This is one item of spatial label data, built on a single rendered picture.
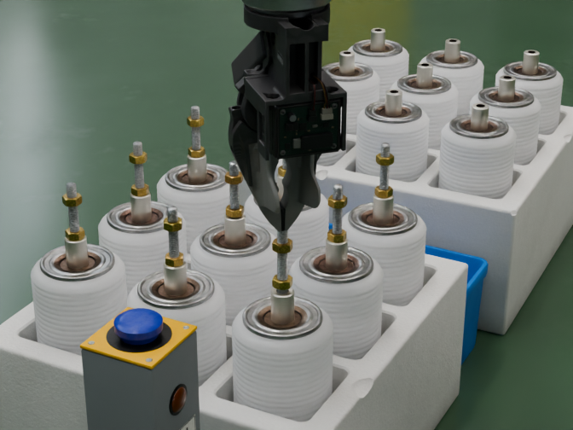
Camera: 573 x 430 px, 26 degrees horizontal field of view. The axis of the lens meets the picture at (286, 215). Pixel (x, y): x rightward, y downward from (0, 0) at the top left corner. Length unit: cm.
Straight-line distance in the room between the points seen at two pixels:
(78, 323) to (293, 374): 24
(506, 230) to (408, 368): 33
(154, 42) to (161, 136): 54
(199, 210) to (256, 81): 41
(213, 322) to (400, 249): 24
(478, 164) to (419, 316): 33
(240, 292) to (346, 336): 12
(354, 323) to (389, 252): 11
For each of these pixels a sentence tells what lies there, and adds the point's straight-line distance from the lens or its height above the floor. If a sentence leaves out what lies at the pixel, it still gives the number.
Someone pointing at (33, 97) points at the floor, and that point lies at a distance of 246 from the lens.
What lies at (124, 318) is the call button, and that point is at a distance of 103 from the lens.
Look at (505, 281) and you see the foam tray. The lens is 161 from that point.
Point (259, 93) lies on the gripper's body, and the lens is 102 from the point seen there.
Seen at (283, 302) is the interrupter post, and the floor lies 27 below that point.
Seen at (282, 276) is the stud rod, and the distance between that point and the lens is 114.
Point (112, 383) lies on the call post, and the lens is 103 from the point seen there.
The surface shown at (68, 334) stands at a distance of 127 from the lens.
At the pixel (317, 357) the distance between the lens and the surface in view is 115.
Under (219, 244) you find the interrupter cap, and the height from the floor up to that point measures 25.
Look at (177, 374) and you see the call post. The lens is 103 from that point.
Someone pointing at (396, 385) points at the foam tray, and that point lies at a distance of 128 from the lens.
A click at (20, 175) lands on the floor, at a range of 212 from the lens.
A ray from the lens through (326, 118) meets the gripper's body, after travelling 102.
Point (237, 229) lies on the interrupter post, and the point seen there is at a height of 27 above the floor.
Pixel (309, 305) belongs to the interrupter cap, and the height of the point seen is 25.
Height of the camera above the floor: 85
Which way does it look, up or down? 26 degrees down
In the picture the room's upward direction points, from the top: straight up
